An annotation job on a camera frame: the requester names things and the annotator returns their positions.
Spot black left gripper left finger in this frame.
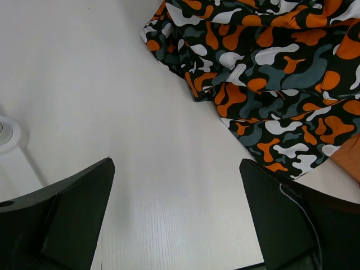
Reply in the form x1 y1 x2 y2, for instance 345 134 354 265
1 157 115 269

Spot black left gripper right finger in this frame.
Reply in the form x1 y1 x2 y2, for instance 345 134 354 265
239 159 359 269

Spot orange camouflage shorts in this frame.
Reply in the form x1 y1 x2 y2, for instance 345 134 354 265
141 1 359 179

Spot orange plastic basket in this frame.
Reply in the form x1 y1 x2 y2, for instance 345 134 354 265
330 135 359 182

